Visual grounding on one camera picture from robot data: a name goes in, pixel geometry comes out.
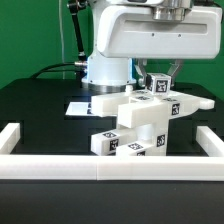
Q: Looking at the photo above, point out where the tagged white cube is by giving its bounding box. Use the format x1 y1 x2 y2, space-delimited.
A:
146 73 171 95

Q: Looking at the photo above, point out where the white right fence rail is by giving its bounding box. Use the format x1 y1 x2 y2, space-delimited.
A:
196 126 224 157

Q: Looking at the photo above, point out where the white chair seat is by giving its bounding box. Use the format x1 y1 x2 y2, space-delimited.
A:
135 120 169 156

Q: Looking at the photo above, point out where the white front fence rail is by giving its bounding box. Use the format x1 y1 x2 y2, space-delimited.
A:
0 155 224 181

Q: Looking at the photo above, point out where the white tag sheet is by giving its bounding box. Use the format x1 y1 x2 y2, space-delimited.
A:
66 102 92 116

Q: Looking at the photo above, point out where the white fence rail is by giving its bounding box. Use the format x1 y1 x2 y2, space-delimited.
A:
196 126 224 157
0 155 224 181
0 123 21 155

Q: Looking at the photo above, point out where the black camera stand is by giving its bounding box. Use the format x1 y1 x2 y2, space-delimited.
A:
67 0 88 61

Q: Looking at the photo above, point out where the white left fence rail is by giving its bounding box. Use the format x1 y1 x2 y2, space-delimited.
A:
0 123 21 155

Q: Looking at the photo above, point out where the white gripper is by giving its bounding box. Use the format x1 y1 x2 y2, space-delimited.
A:
97 5 222 86

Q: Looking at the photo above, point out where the black cable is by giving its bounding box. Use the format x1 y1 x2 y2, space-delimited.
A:
29 61 88 80

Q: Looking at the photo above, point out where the white chair back frame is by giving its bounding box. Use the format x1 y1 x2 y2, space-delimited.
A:
91 90 215 129

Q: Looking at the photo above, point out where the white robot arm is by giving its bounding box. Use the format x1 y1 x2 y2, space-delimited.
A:
82 0 223 92

